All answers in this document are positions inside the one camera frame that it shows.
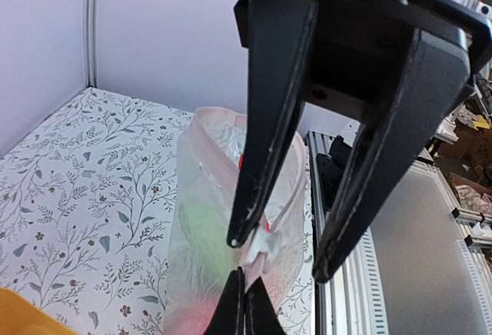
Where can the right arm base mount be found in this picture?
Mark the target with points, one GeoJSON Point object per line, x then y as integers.
{"type": "Point", "coordinates": [331, 168]}

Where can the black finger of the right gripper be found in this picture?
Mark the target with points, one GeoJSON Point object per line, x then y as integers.
{"type": "Point", "coordinates": [269, 120]}

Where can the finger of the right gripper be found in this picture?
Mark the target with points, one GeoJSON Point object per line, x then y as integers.
{"type": "Point", "coordinates": [388, 166]}

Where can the right aluminium post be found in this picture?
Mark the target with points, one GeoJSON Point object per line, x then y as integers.
{"type": "Point", "coordinates": [90, 42]}

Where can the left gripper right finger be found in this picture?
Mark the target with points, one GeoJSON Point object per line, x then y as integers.
{"type": "Point", "coordinates": [260, 316]}

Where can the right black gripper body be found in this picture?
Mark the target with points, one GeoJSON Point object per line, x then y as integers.
{"type": "Point", "coordinates": [344, 55]}

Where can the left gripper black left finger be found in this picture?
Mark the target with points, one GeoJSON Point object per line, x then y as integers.
{"type": "Point", "coordinates": [228, 316]}

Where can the aluminium front rail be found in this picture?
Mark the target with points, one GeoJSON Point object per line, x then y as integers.
{"type": "Point", "coordinates": [418, 269]}

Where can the yellow plastic basket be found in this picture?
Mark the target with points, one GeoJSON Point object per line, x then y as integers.
{"type": "Point", "coordinates": [18, 316]}

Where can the floral table cloth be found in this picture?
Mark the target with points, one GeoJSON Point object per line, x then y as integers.
{"type": "Point", "coordinates": [86, 207]}

